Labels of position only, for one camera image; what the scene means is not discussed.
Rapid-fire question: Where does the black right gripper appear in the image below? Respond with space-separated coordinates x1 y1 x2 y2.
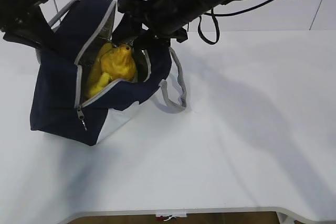
112 0 188 50

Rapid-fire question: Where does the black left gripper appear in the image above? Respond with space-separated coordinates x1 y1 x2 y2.
1 0 57 50

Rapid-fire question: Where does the yellow pear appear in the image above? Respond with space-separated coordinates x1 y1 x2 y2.
100 43 137 81

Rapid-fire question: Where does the yellow banana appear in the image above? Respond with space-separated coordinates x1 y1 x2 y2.
85 43 114 99

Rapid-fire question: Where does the navy and white lunch bag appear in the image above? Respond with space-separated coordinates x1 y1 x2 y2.
30 0 186 146

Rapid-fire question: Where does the white tag under table edge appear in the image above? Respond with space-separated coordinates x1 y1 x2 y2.
155 209 187 222

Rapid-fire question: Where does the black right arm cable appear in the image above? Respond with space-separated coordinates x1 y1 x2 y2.
198 0 279 45

